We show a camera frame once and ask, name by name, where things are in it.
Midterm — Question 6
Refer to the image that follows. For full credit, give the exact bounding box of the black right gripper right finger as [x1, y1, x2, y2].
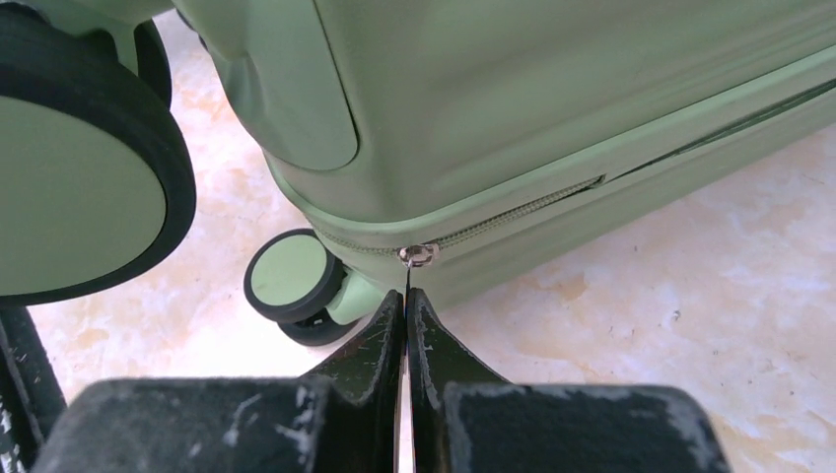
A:
[405, 288, 731, 472]

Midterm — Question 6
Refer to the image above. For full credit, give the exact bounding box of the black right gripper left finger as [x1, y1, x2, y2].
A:
[35, 292, 405, 472]

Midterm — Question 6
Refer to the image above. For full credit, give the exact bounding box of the silver zipper pull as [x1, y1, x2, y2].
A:
[397, 241, 440, 297]

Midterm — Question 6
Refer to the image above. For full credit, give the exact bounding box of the green suitcase blue lining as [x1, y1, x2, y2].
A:
[176, 1, 835, 304]

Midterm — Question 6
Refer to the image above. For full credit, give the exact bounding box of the suitcase wheel front right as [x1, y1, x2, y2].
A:
[243, 229, 385, 347]

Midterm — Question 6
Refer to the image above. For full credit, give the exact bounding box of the suitcase wheel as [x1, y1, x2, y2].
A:
[1, 1, 196, 306]
[243, 229, 385, 347]

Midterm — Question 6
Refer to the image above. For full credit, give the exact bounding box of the suitcase wheel middle right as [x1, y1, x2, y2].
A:
[1, 1, 196, 306]

